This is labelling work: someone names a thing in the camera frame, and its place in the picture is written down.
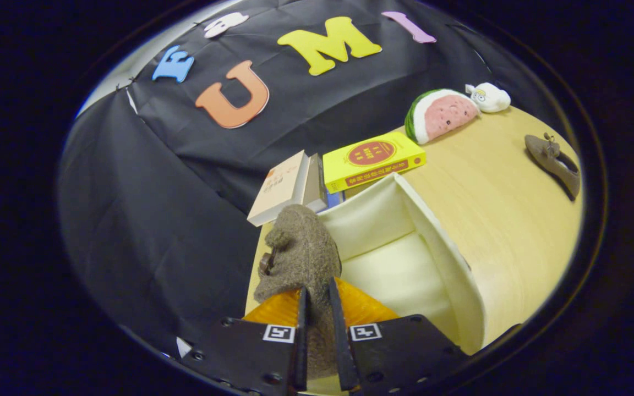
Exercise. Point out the brown fuzzy shoe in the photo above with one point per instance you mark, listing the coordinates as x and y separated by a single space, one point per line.
551 157
303 247

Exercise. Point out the beige book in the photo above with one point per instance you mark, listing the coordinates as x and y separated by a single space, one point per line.
278 190

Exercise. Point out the white plush toy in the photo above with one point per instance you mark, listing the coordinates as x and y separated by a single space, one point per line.
490 98

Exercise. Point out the beige fabric storage box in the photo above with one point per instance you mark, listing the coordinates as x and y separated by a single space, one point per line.
394 264

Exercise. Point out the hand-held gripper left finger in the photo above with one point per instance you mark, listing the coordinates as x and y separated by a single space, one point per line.
251 357

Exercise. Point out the yellow book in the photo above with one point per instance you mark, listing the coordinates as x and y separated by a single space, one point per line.
372 159

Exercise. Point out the watermelon slice plush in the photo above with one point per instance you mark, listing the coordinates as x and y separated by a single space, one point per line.
446 115

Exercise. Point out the white box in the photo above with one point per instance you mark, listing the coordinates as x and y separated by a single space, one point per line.
183 346

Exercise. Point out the blue book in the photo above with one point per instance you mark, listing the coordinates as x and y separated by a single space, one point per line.
334 199

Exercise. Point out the grey book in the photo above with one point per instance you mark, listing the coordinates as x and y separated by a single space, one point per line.
314 184

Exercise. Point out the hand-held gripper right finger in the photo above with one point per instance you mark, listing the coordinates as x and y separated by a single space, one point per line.
399 352

